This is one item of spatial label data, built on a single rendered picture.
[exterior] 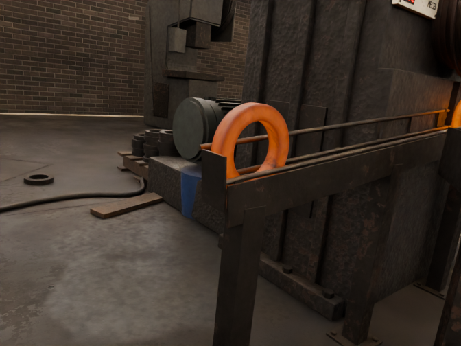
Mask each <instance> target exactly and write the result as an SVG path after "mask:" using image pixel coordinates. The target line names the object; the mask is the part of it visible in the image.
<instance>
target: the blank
mask: <svg viewBox="0 0 461 346"><path fill-rule="evenodd" d="M458 126H461V100H460V101H459V103H458V105H457V106H456V109H455V111H454V114H453V119H452V123H451V127H452V128H455V127H458Z"/></svg>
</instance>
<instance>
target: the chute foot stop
mask: <svg viewBox="0 0 461 346"><path fill-rule="evenodd" d="M226 171H227V157H226V156H224V155H221V154H218V153H215V152H211V151H209V150H205V149H202V202H204V203H206V204H208V205H210V206H212V207H214V208H216V209H218V210H220V211H221V212H223V213H225V212H226Z"/></svg>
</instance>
